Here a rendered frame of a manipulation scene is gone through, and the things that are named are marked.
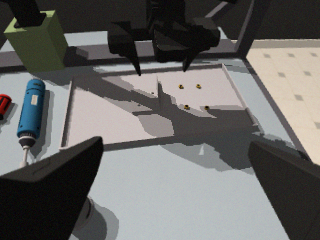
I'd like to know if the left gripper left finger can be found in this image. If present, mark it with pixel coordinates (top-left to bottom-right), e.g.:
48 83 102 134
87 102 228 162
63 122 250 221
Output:
0 136 104 240

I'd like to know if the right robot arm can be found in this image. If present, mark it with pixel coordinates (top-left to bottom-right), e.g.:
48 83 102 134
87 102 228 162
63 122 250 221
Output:
0 0 205 63

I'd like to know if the red-handled screwdriver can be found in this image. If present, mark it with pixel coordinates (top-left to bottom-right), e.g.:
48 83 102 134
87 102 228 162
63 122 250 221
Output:
0 94 12 120

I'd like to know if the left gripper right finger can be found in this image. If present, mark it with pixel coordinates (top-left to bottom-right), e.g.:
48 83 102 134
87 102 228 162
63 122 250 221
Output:
248 141 320 240

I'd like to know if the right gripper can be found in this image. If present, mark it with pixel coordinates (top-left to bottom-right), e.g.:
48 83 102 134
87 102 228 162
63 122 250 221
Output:
107 0 221 76

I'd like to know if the blue cordless screwdriver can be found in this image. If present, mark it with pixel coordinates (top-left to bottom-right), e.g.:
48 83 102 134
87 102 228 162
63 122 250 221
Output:
17 79 46 168

